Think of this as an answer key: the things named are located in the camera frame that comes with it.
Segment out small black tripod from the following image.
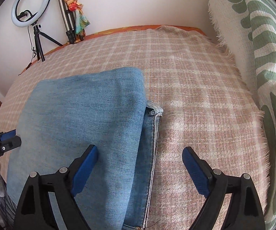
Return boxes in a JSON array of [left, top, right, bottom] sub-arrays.
[[28, 23, 63, 62]]

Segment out pink plaid blanket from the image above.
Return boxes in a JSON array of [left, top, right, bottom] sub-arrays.
[[0, 25, 272, 230]]

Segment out white ring light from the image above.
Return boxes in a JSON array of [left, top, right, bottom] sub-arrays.
[[11, 0, 52, 28]]

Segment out silver folded tripod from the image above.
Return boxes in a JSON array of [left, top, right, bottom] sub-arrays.
[[55, 0, 85, 45]]

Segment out blue denim pants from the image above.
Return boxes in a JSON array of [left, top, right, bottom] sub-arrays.
[[7, 67, 164, 230]]

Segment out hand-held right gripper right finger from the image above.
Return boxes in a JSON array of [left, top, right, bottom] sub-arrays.
[[182, 147, 265, 230]]

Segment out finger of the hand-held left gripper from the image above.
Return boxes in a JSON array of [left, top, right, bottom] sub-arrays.
[[0, 136, 22, 158], [0, 129, 18, 146]]

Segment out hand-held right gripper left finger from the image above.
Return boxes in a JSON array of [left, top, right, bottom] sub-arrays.
[[15, 145, 98, 230]]

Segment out green and white blanket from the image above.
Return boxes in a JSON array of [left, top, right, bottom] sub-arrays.
[[207, 0, 276, 226]]

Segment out colourful patterned scarf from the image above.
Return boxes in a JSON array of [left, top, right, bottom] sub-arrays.
[[59, 0, 91, 35]]

